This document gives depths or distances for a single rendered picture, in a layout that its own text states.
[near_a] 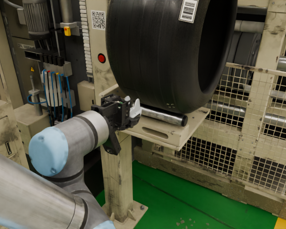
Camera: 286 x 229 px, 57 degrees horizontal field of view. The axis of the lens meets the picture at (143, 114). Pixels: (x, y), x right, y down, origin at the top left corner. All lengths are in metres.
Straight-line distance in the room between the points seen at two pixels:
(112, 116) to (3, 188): 0.37
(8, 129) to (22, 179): 0.91
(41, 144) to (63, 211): 0.15
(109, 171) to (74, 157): 0.97
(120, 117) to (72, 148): 0.19
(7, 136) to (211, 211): 1.32
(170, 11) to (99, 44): 0.50
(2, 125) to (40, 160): 0.73
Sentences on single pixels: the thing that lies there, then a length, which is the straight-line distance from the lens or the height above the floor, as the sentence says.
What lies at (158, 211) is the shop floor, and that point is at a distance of 1.86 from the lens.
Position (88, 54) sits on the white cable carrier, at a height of 1.06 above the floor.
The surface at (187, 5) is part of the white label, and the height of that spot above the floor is 1.32.
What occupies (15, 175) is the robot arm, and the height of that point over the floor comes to 1.16.
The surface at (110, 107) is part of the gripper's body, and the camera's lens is 0.67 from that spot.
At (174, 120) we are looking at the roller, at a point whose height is 0.90.
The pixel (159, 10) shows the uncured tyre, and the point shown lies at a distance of 0.78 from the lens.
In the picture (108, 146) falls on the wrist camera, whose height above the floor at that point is 0.97.
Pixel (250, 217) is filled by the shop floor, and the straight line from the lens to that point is 1.95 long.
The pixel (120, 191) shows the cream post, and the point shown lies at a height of 0.29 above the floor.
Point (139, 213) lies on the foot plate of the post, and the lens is 1.83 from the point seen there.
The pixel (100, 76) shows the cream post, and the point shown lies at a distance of 1.24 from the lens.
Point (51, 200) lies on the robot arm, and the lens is 0.45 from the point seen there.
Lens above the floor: 1.41
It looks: 29 degrees down
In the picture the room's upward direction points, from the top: straight up
